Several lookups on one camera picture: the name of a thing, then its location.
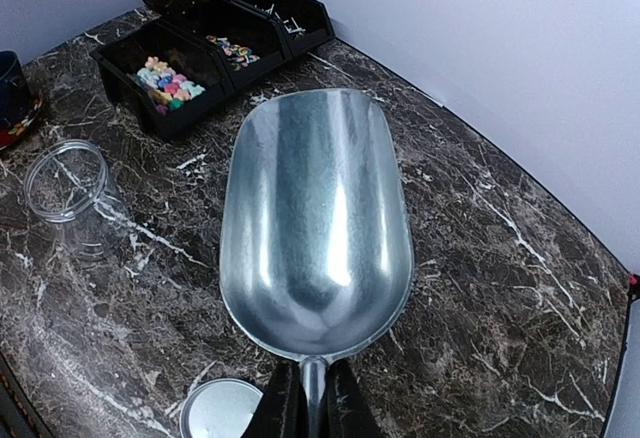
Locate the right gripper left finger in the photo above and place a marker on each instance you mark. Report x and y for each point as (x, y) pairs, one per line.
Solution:
(280, 412)

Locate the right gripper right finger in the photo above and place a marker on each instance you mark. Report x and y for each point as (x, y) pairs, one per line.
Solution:
(348, 415)

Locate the black bin with flower candies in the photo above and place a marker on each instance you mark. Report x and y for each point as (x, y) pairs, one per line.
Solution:
(126, 55)

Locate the black bin with small candies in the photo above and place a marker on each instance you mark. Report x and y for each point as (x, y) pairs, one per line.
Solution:
(249, 45)

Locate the black bin with lollipops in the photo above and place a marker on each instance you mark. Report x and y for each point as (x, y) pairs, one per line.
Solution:
(306, 23)

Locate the silver metal scoop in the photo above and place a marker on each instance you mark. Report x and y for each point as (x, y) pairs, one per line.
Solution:
(316, 258)

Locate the clear plastic jar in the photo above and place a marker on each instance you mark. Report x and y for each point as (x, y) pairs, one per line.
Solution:
(70, 187)

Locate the pile of small candies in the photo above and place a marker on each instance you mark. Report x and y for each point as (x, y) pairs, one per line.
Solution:
(238, 56)

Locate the pile of flower candies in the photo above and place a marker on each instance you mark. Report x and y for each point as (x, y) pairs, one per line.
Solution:
(167, 89)

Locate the silver jar lid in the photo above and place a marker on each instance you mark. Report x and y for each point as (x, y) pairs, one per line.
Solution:
(221, 408)

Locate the pile of lollipops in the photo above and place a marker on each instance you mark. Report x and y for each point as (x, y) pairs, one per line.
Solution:
(293, 29)

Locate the dark blue mug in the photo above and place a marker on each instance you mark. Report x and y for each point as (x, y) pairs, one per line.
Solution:
(15, 92)

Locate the red floral saucer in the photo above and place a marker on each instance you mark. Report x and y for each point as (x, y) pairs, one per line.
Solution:
(12, 133)

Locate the black front rail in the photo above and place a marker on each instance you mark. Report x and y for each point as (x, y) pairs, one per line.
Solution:
(18, 417)

